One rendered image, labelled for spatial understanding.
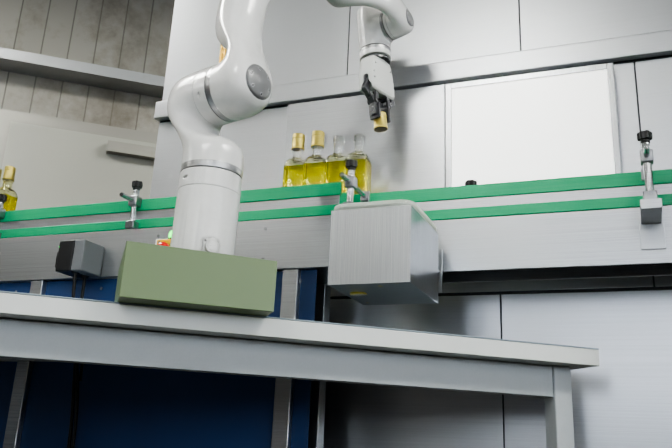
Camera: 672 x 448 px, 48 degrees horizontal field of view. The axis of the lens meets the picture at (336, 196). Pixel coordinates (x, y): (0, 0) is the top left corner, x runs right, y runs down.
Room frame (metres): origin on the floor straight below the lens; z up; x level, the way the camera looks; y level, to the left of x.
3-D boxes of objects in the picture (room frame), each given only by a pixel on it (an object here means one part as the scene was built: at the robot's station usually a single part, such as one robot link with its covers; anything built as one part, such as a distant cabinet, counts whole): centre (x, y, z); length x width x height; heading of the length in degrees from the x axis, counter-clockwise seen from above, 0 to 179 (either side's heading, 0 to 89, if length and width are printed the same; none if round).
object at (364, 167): (1.82, -0.05, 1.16); 0.06 x 0.06 x 0.21; 69
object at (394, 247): (1.58, -0.12, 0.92); 0.27 x 0.17 x 0.15; 158
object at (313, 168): (1.86, 0.05, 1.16); 0.06 x 0.06 x 0.21; 69
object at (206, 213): (1.39, 0.25, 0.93); 0.19 x 0.19 x 0.18
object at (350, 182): (1.69, -0.04, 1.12); 0.17 x 0.03 x 0.12; 158
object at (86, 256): (1.89, 0.64, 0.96); 0.08 x 0.08 x 0.08; 68
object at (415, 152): (1.88, -0.27, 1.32); 0.90 x 0.03 x 0.34; 68
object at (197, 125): (1.41, 0.27, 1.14); 0.19 x 0.12 x 0.24; 51
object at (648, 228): (1.45, -0.64, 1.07); 0.17 x 0.05 x 0.23; 158
